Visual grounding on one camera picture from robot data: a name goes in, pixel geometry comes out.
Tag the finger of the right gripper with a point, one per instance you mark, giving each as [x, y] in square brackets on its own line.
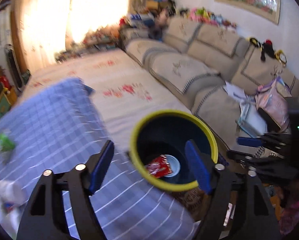
[263, 141]
[258, 163]

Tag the black tower fan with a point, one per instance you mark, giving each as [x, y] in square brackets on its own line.
[14, 67]

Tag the books and papers stack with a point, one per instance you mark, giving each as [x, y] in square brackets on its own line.
[249, 120]

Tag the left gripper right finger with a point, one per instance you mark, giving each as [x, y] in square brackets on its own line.
[254, 216]

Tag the yellow rimmed trash bin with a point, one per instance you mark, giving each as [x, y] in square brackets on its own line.
[166, 132]

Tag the white plastic cup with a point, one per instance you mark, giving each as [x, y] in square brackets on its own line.
[174, 165]

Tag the green label plastic jar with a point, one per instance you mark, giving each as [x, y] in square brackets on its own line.
[7, 144]

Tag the cream window curtains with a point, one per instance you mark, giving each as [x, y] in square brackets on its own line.
[46, 27]

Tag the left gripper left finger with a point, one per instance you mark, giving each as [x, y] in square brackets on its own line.
[44, 216]

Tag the pink school backpack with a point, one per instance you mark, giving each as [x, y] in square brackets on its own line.
[271, 104]

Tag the red snack wrapper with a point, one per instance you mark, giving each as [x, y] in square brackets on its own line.
[159, 167]

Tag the beige sofa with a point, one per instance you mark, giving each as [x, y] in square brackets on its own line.
[195, 61]

